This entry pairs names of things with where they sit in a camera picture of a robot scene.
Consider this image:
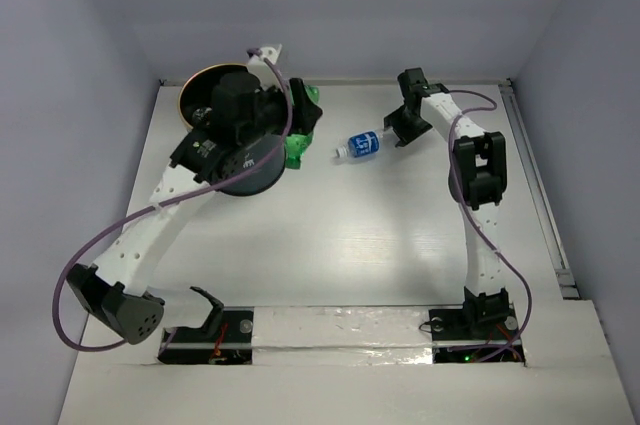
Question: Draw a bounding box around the blue label water bottle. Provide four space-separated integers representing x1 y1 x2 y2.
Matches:
335 129 392 161

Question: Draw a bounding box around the dark bin with gold rim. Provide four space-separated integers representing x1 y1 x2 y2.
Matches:
170 64 285 196

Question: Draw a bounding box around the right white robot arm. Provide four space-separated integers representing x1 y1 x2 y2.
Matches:
384 68 511 341

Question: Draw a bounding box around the clear bottle white cap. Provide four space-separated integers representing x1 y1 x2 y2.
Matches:
191 106 212 128

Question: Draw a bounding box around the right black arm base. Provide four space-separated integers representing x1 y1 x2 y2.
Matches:
419 287 525 364

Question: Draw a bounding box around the silver foil tape strip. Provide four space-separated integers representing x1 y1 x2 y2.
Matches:
252 306 433 367

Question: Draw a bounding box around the metal rail at table edge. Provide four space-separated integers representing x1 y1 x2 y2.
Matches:
498 80 582 301

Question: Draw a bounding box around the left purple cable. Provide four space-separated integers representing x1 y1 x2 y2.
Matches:
52 47 294 351

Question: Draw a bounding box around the green plastic bottle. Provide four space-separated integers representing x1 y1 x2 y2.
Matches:
284 85 320 170

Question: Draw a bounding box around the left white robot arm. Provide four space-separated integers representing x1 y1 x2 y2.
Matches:
58 64 322 345

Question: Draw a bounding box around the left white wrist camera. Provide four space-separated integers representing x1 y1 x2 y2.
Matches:
246 44 282 83

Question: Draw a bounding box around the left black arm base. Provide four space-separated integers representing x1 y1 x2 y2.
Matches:
157 286 255 365

